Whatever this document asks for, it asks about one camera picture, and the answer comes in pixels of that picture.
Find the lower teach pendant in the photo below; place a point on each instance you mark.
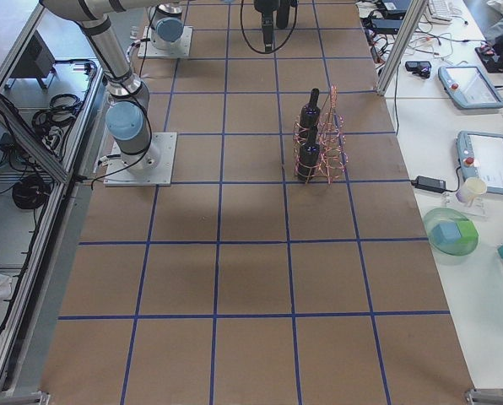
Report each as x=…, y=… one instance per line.
x=480, y=155

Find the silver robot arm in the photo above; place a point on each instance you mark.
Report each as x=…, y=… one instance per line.
x=126, y=118
x=165, y=24

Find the black box under table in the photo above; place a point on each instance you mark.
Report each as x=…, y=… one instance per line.
x=36, y=62

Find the green glass bowl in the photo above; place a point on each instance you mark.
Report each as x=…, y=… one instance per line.
x=437, y=215

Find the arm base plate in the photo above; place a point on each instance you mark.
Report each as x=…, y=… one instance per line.
x=155, y=168
x=164, y=49

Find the upper teach pendant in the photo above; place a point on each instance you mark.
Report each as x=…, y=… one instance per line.
x=470, y=88

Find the black power adapter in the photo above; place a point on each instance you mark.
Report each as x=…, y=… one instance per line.
x=429, y=184

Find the green cube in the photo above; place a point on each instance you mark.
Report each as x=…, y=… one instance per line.
x=467, y=232

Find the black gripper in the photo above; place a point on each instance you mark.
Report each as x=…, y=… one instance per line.
x=264, y=7

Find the aluminium frame post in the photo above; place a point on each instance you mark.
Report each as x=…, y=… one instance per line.
x=408, y=27

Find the dark wine bottle in basket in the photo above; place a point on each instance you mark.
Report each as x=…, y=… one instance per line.
x=308, y=156

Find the paper cup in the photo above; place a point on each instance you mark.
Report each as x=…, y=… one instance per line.
x=471, y=188

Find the teach pendant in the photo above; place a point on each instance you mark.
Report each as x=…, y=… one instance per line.
x=480, y=155
x=470, y=88

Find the blue cube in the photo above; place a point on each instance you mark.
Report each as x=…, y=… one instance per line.
x=445, y=233

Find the copper wire wine basket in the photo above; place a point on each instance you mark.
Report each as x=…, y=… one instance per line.
x=332, y=159

